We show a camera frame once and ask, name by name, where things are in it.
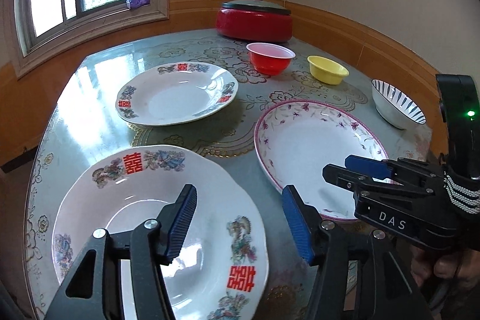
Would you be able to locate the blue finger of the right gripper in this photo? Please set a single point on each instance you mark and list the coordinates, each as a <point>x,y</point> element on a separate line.
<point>377,169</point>

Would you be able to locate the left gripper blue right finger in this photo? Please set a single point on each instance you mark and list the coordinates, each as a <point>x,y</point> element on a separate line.
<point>303,221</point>

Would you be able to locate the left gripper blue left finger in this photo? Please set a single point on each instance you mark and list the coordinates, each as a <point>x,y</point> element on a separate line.
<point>175,220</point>

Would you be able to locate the white bowl blue leaf pattern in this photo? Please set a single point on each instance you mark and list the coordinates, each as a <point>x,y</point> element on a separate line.
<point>396,107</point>

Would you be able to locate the white plate red characters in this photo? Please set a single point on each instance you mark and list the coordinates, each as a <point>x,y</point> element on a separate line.
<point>176,93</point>
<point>106,232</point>

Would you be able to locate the white plate pink floral rim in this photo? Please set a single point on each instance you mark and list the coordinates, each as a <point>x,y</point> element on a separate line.
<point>294,140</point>

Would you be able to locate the yellow plastic bowl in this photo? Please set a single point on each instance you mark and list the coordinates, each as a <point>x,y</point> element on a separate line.
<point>326,70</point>

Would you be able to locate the red plastic bowl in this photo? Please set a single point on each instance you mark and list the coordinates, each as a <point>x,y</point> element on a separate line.
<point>269,59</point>

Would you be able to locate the person's right hand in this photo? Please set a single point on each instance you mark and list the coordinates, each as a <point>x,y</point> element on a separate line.
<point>462,268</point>

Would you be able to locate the floral lace table cover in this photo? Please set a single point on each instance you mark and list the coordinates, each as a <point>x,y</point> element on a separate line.
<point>84,128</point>

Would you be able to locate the red electric pot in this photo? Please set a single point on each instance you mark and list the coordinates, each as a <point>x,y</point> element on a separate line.
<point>261,26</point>

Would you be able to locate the grey pot lid red knob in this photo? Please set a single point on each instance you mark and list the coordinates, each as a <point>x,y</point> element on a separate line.
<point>256,6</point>

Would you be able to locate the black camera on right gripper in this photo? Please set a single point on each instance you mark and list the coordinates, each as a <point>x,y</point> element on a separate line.
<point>459,106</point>

